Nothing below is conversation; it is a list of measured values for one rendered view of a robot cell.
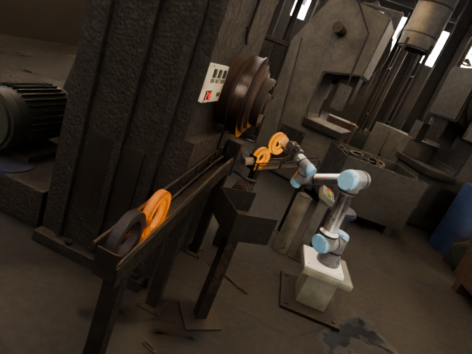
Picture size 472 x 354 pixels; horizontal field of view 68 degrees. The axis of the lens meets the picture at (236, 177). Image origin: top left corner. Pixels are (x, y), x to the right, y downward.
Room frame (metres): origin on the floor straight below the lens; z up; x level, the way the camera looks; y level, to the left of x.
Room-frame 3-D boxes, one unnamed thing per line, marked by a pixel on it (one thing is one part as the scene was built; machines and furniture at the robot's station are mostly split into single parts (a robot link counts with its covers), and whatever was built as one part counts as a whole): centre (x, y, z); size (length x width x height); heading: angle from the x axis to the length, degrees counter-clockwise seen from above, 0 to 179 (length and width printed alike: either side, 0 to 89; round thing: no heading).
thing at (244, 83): (2.03, 0.10, 1.11); 0.47 x 0.06 x 0.47; 172
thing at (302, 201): (2.59, -0.55, 0.26); 0.12 x 0.12 x 0.52
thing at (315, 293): (2.05, -0.75, 0.13); 0.40 x 0.40 x 0.26; 88
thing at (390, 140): (5.85, -2.27, 0.55); 1.10 x 0.53 x 1.10; 12
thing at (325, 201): (2.61, -0.72, 0.31); 0.24 x 0.16 x 0.62; 172
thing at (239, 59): (2.05, 0.19, 1.11); 0.47 x 0.10 x 0.47; 172
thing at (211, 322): (1.51, -0.09, 0.36); 0.26 x 0.20 x 0.72; 27
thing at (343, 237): (2.05, -0.74, 0.49); 0.13 x 0.12 x 0.14; 135
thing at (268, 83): (2.02, 0.01, 1.11); 0.28 x 0.06 x 0.28; 172
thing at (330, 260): (2.05, -0.75, 0.37); 0.15 x 0.15 x 0.10
